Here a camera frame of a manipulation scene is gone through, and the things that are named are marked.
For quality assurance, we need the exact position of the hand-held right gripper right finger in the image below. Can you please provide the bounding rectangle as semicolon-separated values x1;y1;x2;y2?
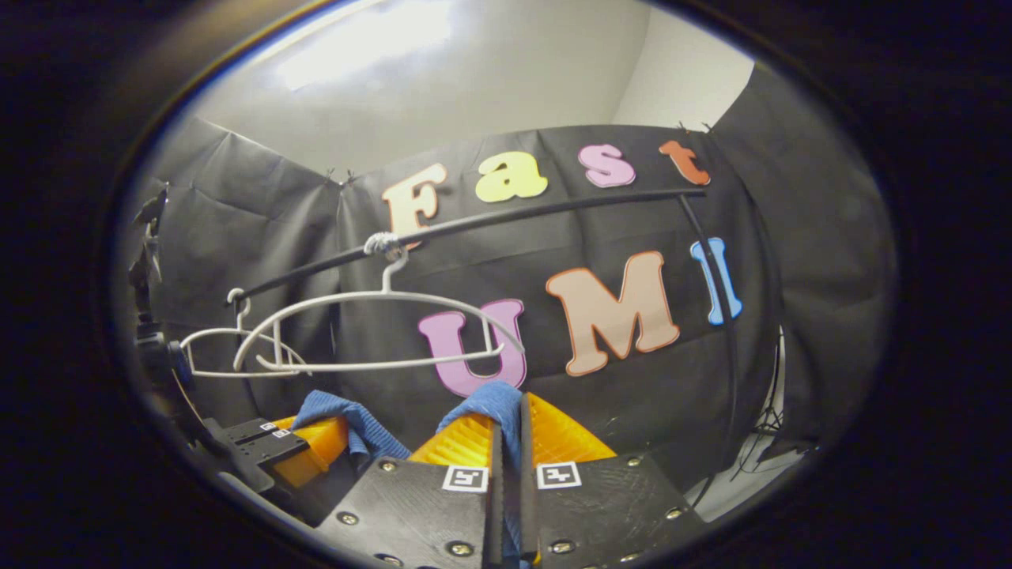
518;393;708;569

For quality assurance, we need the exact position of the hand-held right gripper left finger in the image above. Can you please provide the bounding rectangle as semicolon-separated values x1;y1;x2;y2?
316;411;505;569

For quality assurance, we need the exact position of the blue corduroy jacket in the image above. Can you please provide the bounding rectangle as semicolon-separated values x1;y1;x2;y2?
291;381;527;569

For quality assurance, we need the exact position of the white plastic hanger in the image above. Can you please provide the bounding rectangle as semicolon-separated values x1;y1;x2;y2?
233;232;527;375
180;288;311;379

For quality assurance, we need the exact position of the black clothes rack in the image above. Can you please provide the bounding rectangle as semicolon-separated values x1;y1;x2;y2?
236;187;741;507

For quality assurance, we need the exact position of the black backdrop stand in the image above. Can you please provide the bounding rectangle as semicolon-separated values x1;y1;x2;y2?
731;328;817;483

